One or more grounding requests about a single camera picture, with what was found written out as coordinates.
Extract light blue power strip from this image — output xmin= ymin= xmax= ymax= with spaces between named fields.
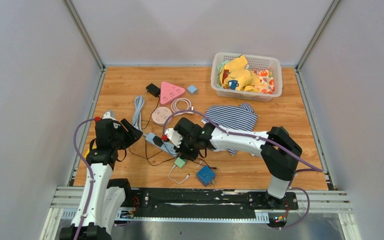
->
xmin=145 ymin=132 xmax=179 ymax=157

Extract green cube charger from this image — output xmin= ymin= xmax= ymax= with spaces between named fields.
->
xmin=174 ymin=157 xmax=188 ymax=169

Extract black adapter with cable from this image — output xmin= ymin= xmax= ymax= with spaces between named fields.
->
xmin=127 ymin=135 xmax=218 ymax=170

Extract blue cube charger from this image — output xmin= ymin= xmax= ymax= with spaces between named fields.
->
xmin=196 ymin=166 xmax=216 ymax=187

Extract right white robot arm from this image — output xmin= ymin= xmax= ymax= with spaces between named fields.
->
xmin=164 ymin=117 xmax=303 ymax=209

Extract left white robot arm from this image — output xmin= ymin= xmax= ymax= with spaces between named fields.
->
xmin=59 ymin=110 xmax=143 ymax=240

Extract pink round power strip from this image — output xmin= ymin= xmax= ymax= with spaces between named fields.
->
xmin=151 ymin=106 xmax=172 ymax=126

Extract light blue small charger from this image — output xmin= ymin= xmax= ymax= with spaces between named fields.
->
xmin=186 ymin=85 xmax=198 ymax=95

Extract black adapter at back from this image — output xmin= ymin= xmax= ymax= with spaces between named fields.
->
xmin=145 ymin=83 xmax=161 ymax=98

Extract blue striped shirt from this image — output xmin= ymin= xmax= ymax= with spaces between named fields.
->
xmin=201 ymin=102 xmax=258 ymax=157

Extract pink triangular power strip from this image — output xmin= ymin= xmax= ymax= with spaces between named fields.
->
xmin=159 ymin=81 xmax=186 ymax=107

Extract yellow clothes in basket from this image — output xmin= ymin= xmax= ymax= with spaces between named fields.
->
xmin=216 ymin=55 xmax=276 ymax=95

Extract white plastic basket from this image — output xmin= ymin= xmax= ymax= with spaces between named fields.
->
xmin=210 ymin=52 xmax=283 ymax=102

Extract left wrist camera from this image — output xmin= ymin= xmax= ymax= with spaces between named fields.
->
xmin=102 ymin=110 xmax=117 ymax=121

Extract pink coiled cable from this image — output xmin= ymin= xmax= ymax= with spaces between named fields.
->
xmin=170 ymin=97 xmax=195 ymax=117

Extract white usb cable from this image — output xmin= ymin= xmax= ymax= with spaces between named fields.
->
xmin=168 ymin=164 xmax=191 ymax=185

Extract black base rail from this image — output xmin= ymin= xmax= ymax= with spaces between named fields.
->
xmin=115 ymin=188 xmax=299 ymax=223

